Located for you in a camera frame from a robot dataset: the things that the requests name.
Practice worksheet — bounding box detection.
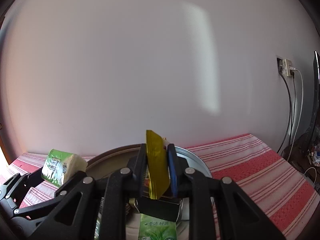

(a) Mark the green tissue pack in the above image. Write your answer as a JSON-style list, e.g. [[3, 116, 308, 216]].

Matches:
[[41, 149, 88, 187]]

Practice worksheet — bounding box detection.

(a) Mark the round metal tin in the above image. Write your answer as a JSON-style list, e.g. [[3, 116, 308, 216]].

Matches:
[[85, 143, 216, 240]]

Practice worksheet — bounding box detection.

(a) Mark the black small box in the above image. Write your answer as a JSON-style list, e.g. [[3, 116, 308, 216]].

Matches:
[[129, 196, 183, 222]]

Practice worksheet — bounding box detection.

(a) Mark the cluttered dark side desk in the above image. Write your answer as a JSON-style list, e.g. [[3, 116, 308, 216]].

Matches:
[[281, 132, 319, 183]]

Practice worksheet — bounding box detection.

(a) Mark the black power cable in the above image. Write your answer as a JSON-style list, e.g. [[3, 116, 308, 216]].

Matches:
[[277, 74, 297, 156]]

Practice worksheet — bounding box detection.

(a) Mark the white wall power adapter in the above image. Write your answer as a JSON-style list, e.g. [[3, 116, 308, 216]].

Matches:
[[281, 59, 296, 77]]

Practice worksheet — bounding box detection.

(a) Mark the striped red white cloth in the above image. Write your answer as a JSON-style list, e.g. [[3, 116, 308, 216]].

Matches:
[[1, 134, 319, 239]]

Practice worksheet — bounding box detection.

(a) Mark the white charger cable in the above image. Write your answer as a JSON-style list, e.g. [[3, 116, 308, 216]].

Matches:
[[287, 68, 304, 160]]

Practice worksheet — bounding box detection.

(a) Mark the black flat monitor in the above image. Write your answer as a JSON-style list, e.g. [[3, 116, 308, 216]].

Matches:
[[306, 50, 319, 144]]

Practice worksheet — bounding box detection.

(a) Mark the green tea packet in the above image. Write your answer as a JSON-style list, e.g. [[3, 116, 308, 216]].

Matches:
[[138, 214, 177, 240]]

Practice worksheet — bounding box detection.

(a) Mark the large yellow snack bag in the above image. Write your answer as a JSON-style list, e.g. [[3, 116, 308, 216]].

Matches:
[[146, 130, 170, 199]]

